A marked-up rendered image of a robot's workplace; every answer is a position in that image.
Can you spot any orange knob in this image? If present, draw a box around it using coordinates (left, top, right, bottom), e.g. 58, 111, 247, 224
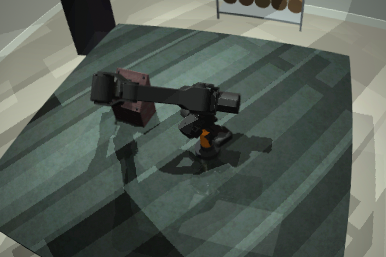
200, 129, 212, 148

